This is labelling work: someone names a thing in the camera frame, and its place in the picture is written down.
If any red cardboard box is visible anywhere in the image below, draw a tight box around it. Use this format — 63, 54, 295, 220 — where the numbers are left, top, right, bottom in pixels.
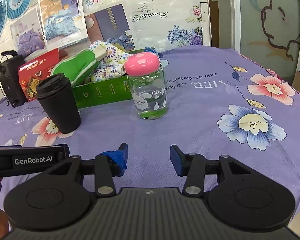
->
18, 48, 59, 101

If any black speaker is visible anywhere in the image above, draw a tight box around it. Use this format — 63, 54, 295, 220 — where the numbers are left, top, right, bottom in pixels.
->
0, 50, 27, 107

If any plaid bedding poster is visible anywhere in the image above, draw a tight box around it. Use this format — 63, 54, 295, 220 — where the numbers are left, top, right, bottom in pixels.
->
84, 1, 138, 51

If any green white oven mitt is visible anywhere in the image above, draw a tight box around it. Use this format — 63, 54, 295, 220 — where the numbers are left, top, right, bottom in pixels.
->
50, 45, 107, 87

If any floral oven mitt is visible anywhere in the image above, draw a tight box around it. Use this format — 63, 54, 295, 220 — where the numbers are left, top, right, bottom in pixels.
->
83, 41, 131, 83

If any purple bedding poster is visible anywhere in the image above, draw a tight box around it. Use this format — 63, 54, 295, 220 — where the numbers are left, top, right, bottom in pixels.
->
10, 8, 46, 58

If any glass jar pink lid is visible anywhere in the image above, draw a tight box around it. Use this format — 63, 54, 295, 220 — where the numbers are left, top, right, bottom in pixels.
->
125, 52, 167, 120

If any purple floral table cloth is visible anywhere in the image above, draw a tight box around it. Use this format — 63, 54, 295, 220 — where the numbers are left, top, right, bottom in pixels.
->
0, 46, 300, 210

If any blue cloth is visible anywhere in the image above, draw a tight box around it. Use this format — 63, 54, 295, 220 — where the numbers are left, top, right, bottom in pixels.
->
144, 47, 163, 59

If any blue bedding poster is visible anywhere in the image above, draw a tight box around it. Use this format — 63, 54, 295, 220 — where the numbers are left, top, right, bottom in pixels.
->
38, 0, 88, 50

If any floral bedding package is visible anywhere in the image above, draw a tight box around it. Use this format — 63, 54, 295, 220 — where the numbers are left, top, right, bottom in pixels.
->
83, 0, 206, 51

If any black coffee cup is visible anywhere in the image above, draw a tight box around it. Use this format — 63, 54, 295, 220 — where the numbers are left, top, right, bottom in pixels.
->
36, 73, 81, 134

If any green cardboard box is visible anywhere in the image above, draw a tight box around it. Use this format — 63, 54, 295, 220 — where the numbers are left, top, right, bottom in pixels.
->
72, 49, 144, 108

